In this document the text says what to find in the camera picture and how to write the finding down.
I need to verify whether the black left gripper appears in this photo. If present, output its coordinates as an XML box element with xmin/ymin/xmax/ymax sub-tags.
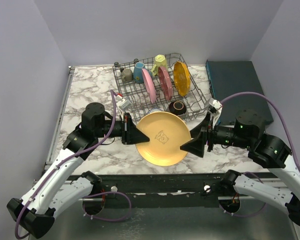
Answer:
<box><xmin>95</xmin><ymin>112</ymin><xmax>150</xmax><ymax>145</ymax></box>

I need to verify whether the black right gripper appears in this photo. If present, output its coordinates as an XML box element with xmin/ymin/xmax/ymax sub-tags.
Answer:
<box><xmin>179</xmin><ymin>110</ymin><xmax>252</xmax><ymax>157</ymax></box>

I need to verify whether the red patterned glass bowl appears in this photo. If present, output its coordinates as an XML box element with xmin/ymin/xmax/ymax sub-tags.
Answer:
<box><xmin>147</xmin><ymin>108</ymin><xmax>163</xmax><ymax>115</ymax></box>

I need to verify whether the beige bottom plate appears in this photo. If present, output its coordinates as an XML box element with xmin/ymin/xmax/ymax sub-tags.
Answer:
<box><xmin>135</xmin><ymin>111</ymin><xmax>191</xmax><ymax>167</ymax></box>

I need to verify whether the brown patterned bowl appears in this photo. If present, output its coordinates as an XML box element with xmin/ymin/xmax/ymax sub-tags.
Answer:
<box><xmin>168</xmin><ymin>100</ymin><xmax>187</xmax><ymax>116</ymax></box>

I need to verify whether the plain pink round plate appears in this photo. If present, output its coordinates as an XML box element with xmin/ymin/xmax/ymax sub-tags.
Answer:
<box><xmin>141</xmin><ymin>68</ymin><xmax>157</xmax><ymax>104</ymax></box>

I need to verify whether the grey wire dish rack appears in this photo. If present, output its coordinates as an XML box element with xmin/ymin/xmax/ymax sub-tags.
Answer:
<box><xmin>112</xmin><ymin>53</ymin><xmax>211</xmax><ymax>129</ymax></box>

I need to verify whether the blue floral mug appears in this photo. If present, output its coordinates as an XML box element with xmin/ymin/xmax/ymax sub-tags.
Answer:
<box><xmin>133</xmin><ymin>62</ymin><xmax>145</xmax><ymax>84</ymax></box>

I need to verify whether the orange polka dot plate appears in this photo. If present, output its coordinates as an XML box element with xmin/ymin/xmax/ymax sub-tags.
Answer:
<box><xmin>173</xmin><ymin>61</ymin><xmax>191</xmax><ymax>97</ymax></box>

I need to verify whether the small grey cup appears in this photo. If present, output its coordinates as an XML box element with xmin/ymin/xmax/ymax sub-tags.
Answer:
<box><xmin>121</xmin><ymin>68</ymin><xmax>134</xmax><ymax>83</ymax></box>

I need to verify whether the pale yellow mug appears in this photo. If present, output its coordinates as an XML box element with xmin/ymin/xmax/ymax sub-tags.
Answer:
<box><xmin>151</xmin><ymin>54</ymin><xmax>168</xmax><ymax>76</ymax></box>

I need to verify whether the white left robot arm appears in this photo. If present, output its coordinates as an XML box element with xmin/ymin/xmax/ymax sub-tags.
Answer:
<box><xmin>6</xmin><ymin>102</ymin><xmax>150</xmax><ymax>239</ymax></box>

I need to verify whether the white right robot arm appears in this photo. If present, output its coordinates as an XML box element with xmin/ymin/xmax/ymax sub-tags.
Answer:
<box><xmin>180</xmin><ymin>109</ymin><xmax>300</xmax><ymax>226</ymax></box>

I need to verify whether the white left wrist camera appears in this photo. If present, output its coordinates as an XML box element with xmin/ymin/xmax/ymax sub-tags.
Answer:
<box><xmin>115</xmin><ymin>93</ymin><xmax>132</xmax><ymax>119</ymax></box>

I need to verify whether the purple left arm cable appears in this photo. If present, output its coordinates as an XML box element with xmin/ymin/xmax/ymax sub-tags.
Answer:
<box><xmin>14</xmin><ymin>89</ymin><xmax>132</xmax><ymax>238</ymax></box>

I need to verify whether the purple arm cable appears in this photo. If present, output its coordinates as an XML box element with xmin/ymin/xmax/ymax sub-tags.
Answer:
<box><xmin>14</xmin><ymin>89</ymin><xmax>132</xmax><ymax>238</ymax></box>
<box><xmin>219</xmin><ymin>91</ymin><xmax>300</xmax><ymax>218</ymax></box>

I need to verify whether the blue network switch box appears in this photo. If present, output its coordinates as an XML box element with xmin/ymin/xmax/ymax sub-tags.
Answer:
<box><xmin>205</xmin><ymin>60</ymin><xmax>274</xmax><ymax>126</ymax></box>

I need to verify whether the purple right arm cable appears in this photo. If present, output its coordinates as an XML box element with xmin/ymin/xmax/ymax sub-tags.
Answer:
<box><xmin>219</xmin><ymin>91</ymin><xmax>300</xmax><ymax>218</ymax></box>

